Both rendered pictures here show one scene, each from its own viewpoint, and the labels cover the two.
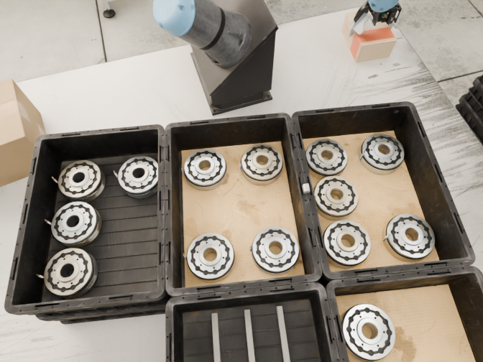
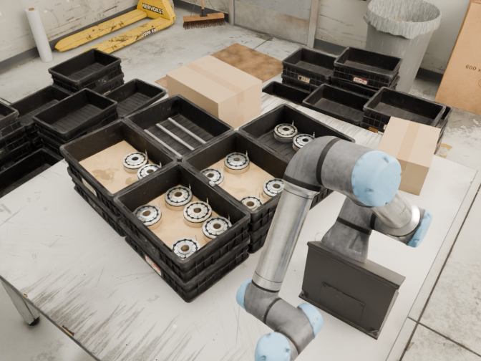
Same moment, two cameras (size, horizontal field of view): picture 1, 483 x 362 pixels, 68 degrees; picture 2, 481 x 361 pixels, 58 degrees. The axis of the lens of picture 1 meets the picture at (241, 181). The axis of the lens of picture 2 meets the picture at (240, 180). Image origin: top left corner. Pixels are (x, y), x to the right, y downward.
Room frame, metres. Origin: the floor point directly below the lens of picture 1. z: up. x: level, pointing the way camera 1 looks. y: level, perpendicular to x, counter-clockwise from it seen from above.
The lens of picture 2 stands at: (1.28, -0.81, 2.00)
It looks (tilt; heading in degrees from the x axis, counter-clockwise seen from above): 42 degrees down; 140
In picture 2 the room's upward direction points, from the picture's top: straight up
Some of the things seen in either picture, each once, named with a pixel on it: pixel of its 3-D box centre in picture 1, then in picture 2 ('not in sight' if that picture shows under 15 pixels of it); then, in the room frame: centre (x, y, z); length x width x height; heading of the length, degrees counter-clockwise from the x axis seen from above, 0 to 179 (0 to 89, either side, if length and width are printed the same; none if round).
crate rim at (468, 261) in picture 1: (372, 182); (180, 208); (0.34, -0.29, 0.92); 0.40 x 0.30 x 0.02; 4
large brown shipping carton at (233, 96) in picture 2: not in sight; (214, 94); (-0.34, 0.38, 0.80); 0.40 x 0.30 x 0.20; 5
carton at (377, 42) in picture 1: (367, 35); not in sight; (1.00, -0.45, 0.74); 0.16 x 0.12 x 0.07; 9
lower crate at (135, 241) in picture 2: not in sight; (185, 238); (0.34, -0.29, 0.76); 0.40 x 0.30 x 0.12; 4
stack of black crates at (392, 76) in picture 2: not in sight; (362, 89); (-0.28, 1.65, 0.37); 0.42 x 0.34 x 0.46; 14
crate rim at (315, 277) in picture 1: (235, 195); (243, 169); (0.32, 0.01, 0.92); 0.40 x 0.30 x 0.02; 4
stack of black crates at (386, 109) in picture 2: not in sight; (396, 137); (0.21, 1.36, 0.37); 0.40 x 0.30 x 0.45; 14
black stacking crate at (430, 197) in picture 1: (365, 192); (182, 218); (0.34, -0.29, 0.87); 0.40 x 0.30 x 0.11; 4
